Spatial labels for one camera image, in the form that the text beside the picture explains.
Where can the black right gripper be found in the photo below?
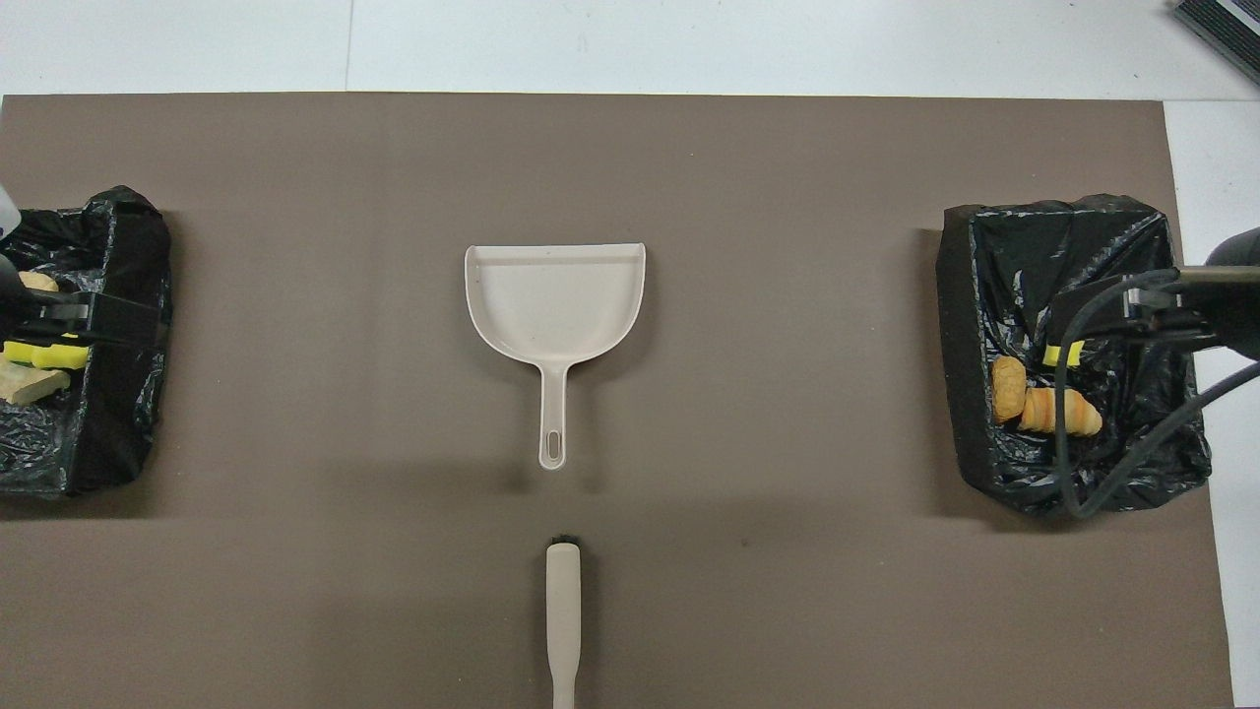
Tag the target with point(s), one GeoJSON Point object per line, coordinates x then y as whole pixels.
{"type": "Point", "coordinates": [1238, 295]}

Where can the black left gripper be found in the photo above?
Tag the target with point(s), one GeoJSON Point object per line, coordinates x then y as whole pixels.
{"type": "Point", "coordinates": [10, 295]}

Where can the notched yellow sponge piece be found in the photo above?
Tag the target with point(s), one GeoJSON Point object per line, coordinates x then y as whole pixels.
{"type": "Point", "coordinates": [61, 353]}

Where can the small striped croissant piece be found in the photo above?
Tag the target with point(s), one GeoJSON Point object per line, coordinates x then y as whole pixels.
{"type": "Point", "coordinates": [39, 282]}

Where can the pale cracker piece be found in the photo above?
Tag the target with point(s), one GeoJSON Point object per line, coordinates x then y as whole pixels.
{"type": "Point", "coordinates": [30, 384]}

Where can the wedge yellow sponge piece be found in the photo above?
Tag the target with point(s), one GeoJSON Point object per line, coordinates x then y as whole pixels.
{"type": "Point", "coordinates": [1063, 353]}

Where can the large striped croissant piece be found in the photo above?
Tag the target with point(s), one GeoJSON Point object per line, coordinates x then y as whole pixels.
{"type": "Point", "coordinates": [1078, 414]}

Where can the brown bread roll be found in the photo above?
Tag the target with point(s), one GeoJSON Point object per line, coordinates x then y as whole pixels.
{"type": "Point", "coordinates": [1008, 389]}

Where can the beige plastic dustpan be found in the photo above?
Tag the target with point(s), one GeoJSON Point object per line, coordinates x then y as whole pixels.
{"type": "Point", "coordinates": [556, 305]}

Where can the beige hand brush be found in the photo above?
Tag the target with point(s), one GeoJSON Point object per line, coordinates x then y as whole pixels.
{"type": "Point", "coordinates": [563, 611]}

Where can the bin lined with black bag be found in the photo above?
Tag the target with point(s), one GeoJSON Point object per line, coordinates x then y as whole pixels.
{"type": "Point", "coordinates": [108, 423]}
{"type": "Point", "coordinates": [1024, 256]}

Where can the black ribbed object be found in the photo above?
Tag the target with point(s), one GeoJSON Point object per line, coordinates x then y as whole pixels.
{"type": "Point", "coordinates": [1221, 30]}

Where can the brown table mat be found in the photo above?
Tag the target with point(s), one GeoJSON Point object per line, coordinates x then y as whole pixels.
{"type": "Point", "coordinates": [630, 158]}

